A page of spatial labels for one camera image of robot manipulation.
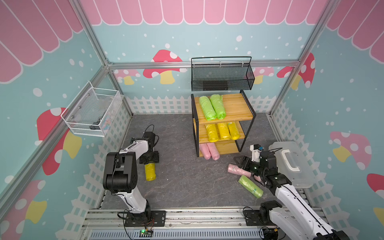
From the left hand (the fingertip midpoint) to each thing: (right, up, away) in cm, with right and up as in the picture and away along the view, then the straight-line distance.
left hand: (150, 163), depth 93 cm
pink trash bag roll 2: (+40, +7, 0) cm, 40 cm away
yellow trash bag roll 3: (+50, +20, -9) cm, 55 cm away
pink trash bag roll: (+34, +8, +2) cm, 35 cm away
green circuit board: (+4, -30, -20) cm, 36 cm away
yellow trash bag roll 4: (+1, -2, -5) cm, 6 cm away
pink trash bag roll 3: (+51, -2, -6) cm, 51 cm away
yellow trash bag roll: (+37, +19, -10) cm, 43 cm away
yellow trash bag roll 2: (+45, +20, -8) cm, 50 cm away
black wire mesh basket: (+35, +56, +7) cm, 67 cm away
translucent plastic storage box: (+81, +3, -11) cm, 81 cm away
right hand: (+52, +5, -10) cm, 53 cm away
